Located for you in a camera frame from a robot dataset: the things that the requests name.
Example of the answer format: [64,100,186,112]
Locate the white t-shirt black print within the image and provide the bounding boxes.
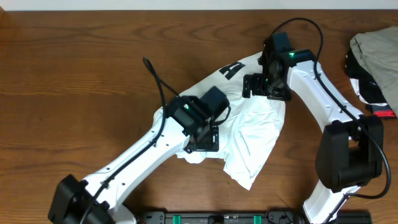
[152,51,287,191]

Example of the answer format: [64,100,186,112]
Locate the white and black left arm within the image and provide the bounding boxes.
[48,93,229,223]

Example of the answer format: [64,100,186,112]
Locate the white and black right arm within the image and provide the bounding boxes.
[243,47,386,223]

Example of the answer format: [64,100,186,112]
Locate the black red folded garment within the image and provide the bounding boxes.
[345,50,397,119]

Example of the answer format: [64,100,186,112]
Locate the grey folded garment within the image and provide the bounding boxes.
[350,26,397,113]

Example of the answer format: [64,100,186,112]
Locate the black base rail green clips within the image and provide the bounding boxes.
[136,210,373,224]

